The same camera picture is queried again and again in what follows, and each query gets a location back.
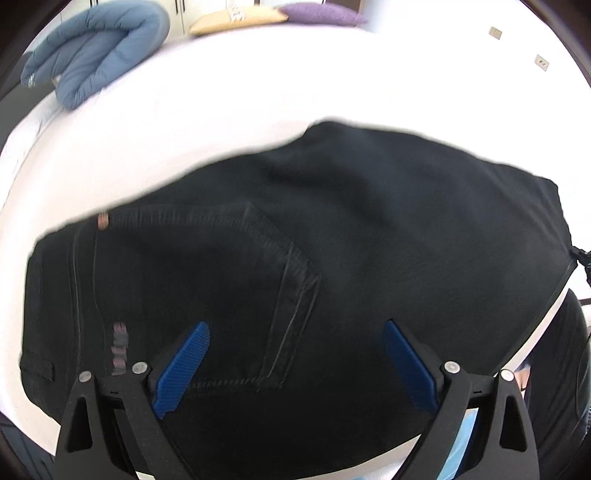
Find yellow pillow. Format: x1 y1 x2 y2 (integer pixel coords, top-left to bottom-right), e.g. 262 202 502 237
189 7 289 37

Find white bed mattress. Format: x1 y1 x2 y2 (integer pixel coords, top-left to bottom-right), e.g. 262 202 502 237
0 21 573 480

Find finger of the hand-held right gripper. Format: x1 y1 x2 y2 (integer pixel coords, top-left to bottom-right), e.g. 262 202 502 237
570 247 591 287

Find light blue plastic object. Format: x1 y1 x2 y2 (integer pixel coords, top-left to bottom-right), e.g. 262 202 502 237
441 408 483 480

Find person's dark clothing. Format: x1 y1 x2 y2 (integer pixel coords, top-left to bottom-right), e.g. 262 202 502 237
522 288 591 480

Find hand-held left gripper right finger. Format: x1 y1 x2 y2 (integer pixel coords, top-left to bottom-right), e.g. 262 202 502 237
381 319 541 480

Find black denim pants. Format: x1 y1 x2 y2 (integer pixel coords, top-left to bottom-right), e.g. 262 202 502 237
18 119 573 472

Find purple pillow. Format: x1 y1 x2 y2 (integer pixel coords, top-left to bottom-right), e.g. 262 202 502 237
277 2 370 28

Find blue rolled duvet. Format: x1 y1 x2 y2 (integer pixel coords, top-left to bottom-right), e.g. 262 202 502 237
21 0 171 110

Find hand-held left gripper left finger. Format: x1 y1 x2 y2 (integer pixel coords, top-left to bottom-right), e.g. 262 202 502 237
55 320 211 480

